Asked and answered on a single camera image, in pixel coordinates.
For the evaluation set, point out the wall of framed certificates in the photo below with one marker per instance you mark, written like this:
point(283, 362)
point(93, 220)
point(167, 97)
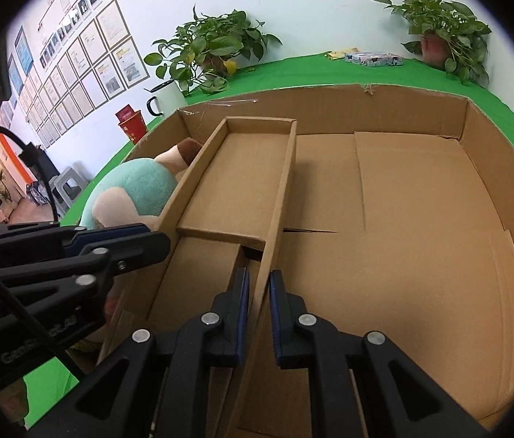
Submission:
point(92, 64)

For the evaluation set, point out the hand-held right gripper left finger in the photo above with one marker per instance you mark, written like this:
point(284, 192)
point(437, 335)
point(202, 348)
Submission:
point(241, 310)

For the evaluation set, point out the blue framed poster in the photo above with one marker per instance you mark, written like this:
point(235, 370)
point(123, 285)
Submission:
point(15, 75)
point(24, 50)

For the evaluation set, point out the grey plastic stool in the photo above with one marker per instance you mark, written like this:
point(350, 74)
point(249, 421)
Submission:
point(69, 182)

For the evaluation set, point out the row of small wall photos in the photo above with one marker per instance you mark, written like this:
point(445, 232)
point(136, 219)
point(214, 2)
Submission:
point(88, 2)

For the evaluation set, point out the blue patterned tissue packet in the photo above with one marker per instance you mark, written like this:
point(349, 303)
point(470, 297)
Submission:
point(373, 58)

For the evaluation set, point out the teal and pink plush toy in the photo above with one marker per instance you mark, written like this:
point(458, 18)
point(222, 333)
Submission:
point(138, 182)

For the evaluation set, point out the cardboard divider insert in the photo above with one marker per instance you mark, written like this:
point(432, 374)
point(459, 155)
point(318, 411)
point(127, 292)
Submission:
point(238, 182)

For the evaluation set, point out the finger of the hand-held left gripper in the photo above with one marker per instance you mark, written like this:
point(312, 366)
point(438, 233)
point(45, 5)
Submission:
point(143, 248)
point(102, 235)

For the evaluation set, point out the potted plant with terracotta pot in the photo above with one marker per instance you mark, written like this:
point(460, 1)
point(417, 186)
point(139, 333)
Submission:
point(439, 23)

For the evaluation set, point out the yellow paper packet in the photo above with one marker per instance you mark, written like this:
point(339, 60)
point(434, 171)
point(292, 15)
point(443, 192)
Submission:
point(337, 53)

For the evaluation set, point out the red gift box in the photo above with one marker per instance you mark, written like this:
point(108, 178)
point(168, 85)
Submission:
point(133, 127)

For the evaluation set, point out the green table cloth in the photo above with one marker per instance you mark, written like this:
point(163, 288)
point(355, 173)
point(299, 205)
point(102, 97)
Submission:
point(284, 73)

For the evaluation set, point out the large cardboard box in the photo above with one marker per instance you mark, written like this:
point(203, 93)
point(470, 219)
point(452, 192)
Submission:
point(421, 260)

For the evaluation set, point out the potted plant with white pot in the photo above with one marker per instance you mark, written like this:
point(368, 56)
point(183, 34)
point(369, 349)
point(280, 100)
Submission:
point(211, 41)

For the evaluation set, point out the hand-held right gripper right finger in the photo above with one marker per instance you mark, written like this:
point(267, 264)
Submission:
point(277, 315)

